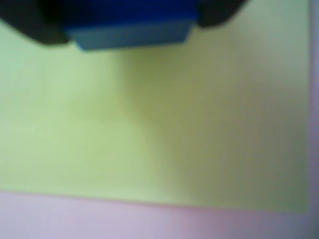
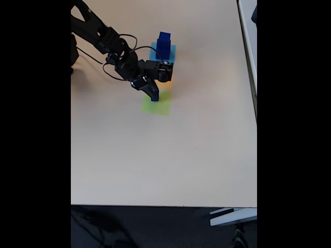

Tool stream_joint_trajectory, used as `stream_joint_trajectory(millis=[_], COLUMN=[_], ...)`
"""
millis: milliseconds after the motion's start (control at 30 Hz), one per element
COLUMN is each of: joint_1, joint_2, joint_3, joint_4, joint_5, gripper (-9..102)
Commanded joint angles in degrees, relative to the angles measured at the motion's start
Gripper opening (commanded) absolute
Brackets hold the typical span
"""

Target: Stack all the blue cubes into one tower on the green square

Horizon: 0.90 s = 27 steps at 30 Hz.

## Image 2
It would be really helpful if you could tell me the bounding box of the green paper square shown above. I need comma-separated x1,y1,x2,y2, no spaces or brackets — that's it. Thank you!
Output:
141,90,173,116

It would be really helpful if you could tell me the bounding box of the blue paper square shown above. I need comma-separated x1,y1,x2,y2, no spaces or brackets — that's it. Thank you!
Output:
149,42,177,64

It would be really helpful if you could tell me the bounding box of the large blue cube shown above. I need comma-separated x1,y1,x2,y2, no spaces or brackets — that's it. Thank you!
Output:
155,45,171,60

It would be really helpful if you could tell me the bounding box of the medium blue cube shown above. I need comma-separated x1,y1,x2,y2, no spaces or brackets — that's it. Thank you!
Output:
158,31,172,50

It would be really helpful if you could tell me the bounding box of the white side table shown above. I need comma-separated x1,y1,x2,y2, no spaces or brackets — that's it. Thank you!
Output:
237,0,258,122

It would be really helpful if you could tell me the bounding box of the white table foot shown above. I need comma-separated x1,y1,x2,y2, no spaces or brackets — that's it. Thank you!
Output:
209,207,258,227

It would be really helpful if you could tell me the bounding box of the black stand leg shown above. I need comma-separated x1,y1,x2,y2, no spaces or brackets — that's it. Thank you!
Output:
230,223,250,248

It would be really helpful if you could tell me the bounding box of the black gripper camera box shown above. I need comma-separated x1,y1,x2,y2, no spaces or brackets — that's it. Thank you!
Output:
130,76,148,90

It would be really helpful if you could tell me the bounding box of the black motor cable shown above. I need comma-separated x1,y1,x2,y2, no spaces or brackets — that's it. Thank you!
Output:
117,33,169,65

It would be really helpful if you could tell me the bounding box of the thin black camera cable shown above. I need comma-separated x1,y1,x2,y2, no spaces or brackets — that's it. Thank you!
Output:
76,46,130,82

